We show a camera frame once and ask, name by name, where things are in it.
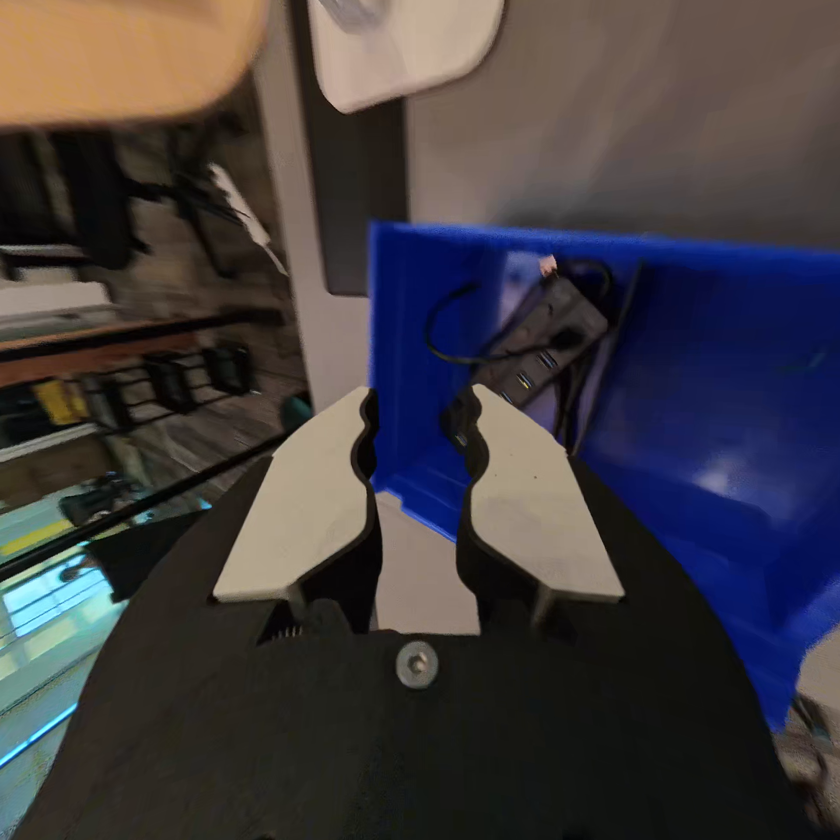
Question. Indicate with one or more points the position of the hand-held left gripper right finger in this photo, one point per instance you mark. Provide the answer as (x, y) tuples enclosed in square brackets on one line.
[(545, 525)]

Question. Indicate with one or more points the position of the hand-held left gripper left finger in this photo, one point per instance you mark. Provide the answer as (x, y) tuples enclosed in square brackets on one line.
[(295, 525)]

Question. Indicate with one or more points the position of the blue plastic bin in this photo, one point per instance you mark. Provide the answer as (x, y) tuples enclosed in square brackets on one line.
[(735, 420)]

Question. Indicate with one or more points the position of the black office chair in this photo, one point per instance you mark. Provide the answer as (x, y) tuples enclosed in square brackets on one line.
[(92, 197)]

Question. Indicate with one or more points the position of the instruction sheet on stand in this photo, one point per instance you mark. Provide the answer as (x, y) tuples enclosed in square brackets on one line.
[(118, 53)]

